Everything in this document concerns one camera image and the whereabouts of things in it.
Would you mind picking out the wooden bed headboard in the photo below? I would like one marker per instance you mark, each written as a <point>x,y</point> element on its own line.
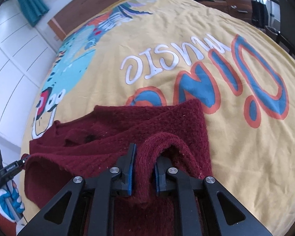
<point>88,7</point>

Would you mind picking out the person's left hand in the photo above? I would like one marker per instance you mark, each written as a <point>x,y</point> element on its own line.
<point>14,196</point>

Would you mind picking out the maroon knitted sweater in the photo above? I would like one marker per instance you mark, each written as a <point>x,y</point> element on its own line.
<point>113,132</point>

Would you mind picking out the black hanging bag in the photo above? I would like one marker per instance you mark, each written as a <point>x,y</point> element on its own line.
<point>259,11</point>

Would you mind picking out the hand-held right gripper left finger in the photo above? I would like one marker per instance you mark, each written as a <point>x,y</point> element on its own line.
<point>132,169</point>

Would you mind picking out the yellow printed blanket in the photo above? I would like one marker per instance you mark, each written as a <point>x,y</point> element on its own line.
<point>186,54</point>

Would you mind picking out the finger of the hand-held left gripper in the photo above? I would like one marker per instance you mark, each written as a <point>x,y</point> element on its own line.
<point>24,159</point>

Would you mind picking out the low wooden bedside table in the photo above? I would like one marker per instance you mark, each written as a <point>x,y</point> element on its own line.
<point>212,1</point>

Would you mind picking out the white wardrobe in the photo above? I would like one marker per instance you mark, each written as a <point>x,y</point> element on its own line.
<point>14,61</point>

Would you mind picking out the person's left forearm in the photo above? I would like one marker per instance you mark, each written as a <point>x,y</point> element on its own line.
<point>3,220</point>

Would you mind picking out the teal curtain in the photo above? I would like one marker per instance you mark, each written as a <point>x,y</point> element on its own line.
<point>32,3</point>

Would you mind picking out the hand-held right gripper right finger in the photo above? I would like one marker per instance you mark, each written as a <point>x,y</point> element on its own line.
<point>158,179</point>

